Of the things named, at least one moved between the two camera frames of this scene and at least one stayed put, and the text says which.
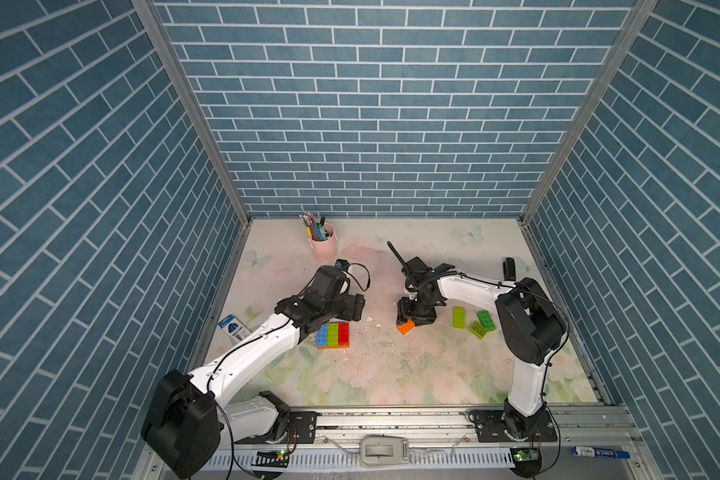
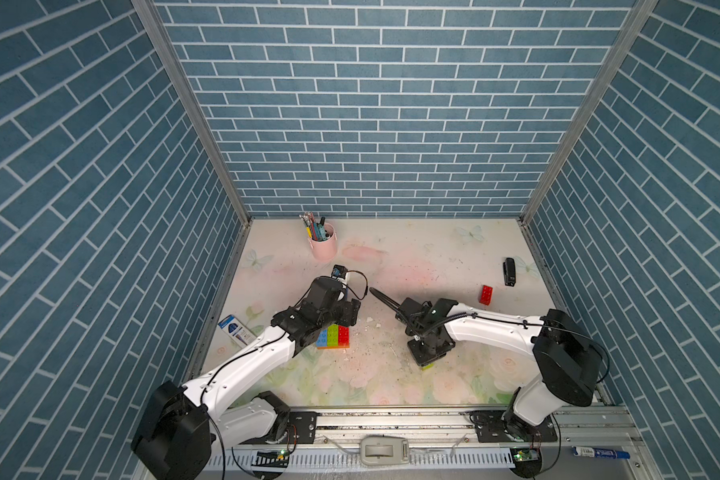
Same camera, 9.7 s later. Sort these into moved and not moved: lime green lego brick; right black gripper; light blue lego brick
Moved: right black gripper
Not moved: lime green lego brick; light blue lego brick
